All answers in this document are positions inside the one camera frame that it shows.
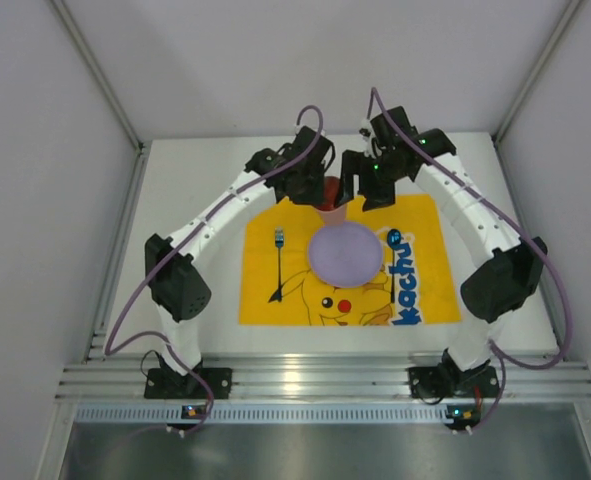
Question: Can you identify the pink plastic cup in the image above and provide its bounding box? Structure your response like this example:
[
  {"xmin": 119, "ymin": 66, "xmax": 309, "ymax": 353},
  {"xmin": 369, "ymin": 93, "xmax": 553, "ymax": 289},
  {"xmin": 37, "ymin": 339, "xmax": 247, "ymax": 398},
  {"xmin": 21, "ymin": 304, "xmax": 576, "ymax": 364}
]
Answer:
[{"xmin": 315, "ymin": 176, "xmax": 347, "ymax": 226}]

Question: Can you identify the blue metal fork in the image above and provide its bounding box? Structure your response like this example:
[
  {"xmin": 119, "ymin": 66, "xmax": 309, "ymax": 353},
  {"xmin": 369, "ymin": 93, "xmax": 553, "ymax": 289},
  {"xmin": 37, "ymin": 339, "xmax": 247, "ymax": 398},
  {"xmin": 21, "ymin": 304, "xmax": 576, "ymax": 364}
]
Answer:
[{"xmin": 269, "ymin": 227, "xmax": 285, "ymax": 302}]

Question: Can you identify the purple plastic plate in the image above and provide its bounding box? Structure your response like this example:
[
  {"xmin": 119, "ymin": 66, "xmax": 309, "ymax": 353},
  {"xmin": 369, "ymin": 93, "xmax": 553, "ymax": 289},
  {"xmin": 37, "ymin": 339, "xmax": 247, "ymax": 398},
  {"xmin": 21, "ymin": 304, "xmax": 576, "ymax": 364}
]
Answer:
[{"xmin": 307, "ymin": 221, "xmax": 384, "ymax": 288}]

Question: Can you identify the yellow Pikachu placemat cloth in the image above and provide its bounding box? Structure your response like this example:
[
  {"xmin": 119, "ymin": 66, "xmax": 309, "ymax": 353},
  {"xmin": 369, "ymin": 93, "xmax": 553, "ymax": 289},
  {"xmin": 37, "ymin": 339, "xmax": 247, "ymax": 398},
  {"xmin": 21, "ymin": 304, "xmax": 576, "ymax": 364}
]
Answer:
[{"xmin": 238, "ymin": 194, "xmax": 461, "ymax": 327}]

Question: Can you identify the blue metal spoon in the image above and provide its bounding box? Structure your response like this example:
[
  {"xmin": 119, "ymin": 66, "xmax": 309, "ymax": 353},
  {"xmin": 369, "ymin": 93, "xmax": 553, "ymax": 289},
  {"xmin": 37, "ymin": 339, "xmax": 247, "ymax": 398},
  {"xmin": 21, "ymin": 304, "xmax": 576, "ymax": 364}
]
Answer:
[{"xmin": 386, "ymin": 229, "xmax": 403, "ymax": 304}]

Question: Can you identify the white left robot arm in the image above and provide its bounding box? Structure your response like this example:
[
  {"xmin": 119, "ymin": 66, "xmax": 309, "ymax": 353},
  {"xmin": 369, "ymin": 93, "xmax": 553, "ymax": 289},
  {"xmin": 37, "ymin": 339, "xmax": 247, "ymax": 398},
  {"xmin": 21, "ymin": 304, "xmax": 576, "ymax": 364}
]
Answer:
[{"xmin": 144, "ymin": 126, "xmax": 335, "ymax": 378}]

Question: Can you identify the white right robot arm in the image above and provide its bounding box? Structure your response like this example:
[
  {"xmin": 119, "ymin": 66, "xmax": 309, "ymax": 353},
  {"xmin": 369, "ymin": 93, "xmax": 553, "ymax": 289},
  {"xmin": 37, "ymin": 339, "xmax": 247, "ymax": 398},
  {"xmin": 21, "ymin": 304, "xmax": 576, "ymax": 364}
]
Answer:
[{"xmin": 335, "ymin": 107, "xmax": 547, "ymax": 372}]

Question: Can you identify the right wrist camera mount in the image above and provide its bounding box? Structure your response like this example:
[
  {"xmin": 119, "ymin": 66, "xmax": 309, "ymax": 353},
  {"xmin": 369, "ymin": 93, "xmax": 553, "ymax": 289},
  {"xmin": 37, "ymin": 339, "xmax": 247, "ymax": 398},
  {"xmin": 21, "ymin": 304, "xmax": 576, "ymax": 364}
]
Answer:
[{"xmin": 358, "ymin": 118, "xmax": 379, "ymax": 156}]

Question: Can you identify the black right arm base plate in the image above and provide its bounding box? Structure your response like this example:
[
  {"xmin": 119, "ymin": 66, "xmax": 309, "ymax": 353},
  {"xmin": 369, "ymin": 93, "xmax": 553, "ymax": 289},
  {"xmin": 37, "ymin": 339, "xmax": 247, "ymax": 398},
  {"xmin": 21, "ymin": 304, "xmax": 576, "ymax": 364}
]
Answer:
[{"xmin": 408, "ymin": 360, "xmax": 500, "ymax": 401}]

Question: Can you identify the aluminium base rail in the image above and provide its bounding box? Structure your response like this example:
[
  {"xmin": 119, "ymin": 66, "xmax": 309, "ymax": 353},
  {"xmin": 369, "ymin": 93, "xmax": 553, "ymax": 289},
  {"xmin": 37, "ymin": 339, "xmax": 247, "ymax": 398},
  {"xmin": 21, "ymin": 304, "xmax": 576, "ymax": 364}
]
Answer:
[{"xmin": 55, "ymin": 354, "xmax": 591, "ymax": 402}]

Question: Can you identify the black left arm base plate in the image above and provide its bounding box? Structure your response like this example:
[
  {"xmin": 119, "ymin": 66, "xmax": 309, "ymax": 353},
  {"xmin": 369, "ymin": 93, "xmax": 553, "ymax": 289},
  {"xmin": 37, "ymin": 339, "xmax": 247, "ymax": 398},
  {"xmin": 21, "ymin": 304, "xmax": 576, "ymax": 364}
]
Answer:
[{"xmin": 144, "ymin": 364, "xmax": 233, "ymax": 400}]

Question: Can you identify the perforated cable duct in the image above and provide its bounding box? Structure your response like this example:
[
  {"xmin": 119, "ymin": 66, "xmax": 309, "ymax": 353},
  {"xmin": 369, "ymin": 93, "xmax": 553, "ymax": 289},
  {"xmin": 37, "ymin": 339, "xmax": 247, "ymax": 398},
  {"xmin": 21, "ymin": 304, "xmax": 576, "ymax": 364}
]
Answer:
[{"xmin": 75, "ymin": 402, "xmax": 473, "ymax": 425}]

